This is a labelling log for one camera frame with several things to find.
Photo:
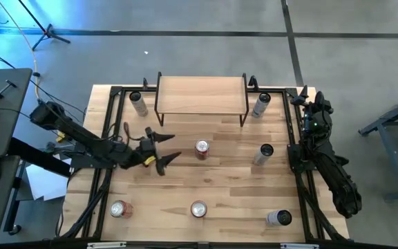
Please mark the red Fanta soda can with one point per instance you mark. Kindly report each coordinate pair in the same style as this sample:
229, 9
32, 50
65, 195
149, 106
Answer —
199, 209
120, 209
202, 148

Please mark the grey metal table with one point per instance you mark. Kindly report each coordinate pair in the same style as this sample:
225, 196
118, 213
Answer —
389, 119

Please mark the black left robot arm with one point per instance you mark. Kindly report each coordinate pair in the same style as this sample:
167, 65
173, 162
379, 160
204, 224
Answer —
81, 135

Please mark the black tripod stand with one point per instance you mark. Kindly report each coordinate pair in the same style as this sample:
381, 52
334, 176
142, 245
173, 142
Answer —
48, 32

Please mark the wooden shelf with black legs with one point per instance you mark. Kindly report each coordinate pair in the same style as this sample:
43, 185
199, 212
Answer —
202, 95

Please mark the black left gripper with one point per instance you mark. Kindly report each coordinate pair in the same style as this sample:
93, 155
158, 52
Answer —
137, 159

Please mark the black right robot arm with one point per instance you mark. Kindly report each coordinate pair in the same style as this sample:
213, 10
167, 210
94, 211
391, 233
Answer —
337, 180

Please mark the black metal table frame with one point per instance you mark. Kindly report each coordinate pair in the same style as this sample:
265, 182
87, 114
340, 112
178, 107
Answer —
301, 207

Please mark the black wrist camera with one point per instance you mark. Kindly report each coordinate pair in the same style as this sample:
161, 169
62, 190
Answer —
313, 126
147, 144

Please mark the white paper sheets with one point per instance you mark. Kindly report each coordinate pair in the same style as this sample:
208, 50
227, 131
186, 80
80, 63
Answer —
43, 183

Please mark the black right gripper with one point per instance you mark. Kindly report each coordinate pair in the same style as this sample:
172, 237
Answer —
320, 107

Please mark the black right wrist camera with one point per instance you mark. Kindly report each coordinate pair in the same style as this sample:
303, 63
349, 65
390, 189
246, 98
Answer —
313, 126

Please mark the silver bracket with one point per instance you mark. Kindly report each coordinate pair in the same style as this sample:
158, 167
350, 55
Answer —
299, 246
105, 245

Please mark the black desk base beam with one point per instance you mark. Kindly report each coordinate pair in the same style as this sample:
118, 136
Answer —
36, 157

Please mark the yellow tag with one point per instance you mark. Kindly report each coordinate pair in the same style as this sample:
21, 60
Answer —
149, 161

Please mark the slim white Celsius can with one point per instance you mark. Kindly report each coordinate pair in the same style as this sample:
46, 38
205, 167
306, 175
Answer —
263, 155
140, 105
260, 107
277, 218

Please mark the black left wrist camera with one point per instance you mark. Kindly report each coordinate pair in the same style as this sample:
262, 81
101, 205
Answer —
147, 144

